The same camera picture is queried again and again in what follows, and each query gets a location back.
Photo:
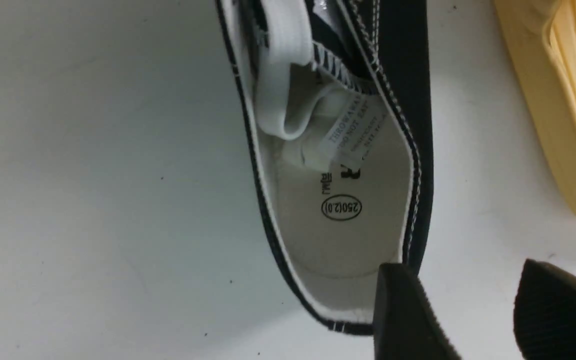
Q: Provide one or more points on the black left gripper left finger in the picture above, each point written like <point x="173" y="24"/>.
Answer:
<point x="404" y="324"/>

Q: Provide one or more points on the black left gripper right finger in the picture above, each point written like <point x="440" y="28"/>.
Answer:
<point x="544" y="314"/>

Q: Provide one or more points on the black canvas sneaker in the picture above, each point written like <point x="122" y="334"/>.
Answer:
<point x="336" y="103"/>

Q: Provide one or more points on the left yellow rubber slipper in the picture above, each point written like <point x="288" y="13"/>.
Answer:
<point x="540" y="37"/>

